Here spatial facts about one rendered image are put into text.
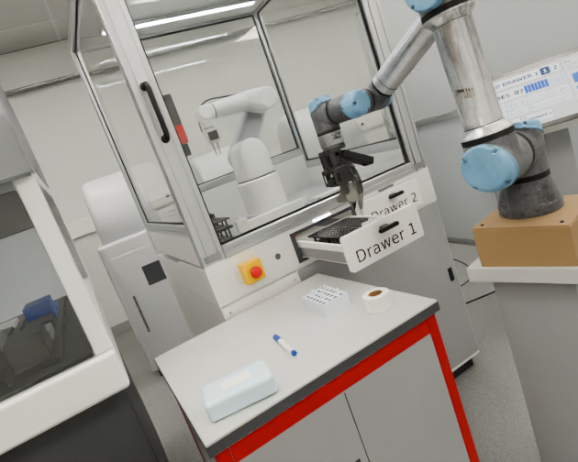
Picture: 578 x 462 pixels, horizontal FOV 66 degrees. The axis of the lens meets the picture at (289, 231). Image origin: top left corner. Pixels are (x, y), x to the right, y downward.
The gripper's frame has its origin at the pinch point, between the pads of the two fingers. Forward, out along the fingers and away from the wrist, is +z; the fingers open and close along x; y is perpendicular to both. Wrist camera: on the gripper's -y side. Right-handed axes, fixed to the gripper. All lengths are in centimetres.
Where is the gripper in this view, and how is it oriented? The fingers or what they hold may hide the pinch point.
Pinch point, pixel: (358, 204)
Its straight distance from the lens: 143.4
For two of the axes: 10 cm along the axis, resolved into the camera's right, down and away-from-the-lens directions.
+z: 3.3, 9.2, 1.9
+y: -8.3, 3.8, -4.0
